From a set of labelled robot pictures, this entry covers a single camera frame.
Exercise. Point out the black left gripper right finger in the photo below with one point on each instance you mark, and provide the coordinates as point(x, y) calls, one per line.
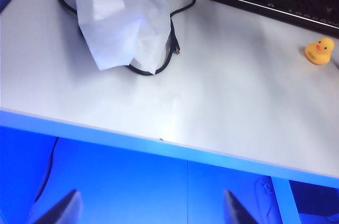
point(238, 210)

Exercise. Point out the yellow rubber duck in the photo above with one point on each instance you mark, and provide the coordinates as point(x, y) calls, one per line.
point(319, 50)

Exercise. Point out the white paper sheet left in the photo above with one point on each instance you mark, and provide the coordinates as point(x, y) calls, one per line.
point(119, 22)

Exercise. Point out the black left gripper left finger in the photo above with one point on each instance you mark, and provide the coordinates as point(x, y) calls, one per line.
point(62, 210)

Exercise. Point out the white sneaker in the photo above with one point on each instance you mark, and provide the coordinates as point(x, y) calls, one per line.
point(266, 195)

